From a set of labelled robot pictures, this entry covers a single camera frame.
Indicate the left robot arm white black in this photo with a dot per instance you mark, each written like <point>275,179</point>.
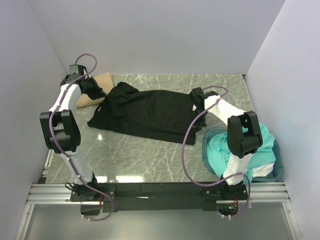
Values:
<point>61,132</point>

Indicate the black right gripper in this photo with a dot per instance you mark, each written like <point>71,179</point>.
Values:
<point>201,124</point>

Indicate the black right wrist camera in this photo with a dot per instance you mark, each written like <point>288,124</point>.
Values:
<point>198,93</point>

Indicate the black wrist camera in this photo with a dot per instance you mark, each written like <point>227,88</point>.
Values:
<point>75,71</point>
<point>198,93</point>

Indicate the black t-shirt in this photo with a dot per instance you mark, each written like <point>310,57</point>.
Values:
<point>155,114</point>

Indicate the aluminium rail frame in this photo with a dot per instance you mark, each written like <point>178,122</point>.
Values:
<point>54,194</point>

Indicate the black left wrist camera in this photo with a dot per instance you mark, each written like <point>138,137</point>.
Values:
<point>75,71</point>

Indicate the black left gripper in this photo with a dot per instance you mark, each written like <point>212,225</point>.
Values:
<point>98,93</point>

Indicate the white t-shirt in basket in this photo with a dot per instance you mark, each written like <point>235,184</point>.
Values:
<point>262,171</point>

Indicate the teal t-shirt in basket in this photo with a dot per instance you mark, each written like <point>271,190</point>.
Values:
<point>265,140</point>

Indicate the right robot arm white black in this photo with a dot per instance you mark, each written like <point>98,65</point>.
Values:
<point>244,135</point>

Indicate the folded tan t-shirt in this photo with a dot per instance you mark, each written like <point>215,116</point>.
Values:
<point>105,81</point>

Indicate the blue plastic laundry basket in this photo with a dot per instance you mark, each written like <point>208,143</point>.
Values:
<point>277,170</point>

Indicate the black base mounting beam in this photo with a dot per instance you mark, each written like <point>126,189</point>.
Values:
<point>145,196</point>

